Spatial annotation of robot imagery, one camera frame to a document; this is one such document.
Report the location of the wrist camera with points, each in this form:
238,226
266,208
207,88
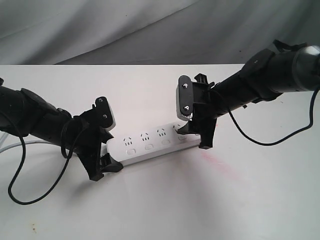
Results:
184,98
104,113

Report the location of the grey backdrop cloth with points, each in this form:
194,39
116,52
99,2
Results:
150,32

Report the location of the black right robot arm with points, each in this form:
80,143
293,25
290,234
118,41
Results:
263,78

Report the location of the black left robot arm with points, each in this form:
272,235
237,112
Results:
24,113

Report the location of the white power strip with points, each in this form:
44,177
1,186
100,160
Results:
149,143

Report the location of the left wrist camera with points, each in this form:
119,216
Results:
104,113

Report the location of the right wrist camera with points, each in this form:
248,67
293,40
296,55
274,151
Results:
184,98

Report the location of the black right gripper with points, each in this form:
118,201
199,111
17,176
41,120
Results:
203,121

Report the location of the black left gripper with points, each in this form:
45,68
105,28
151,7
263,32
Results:
83,136

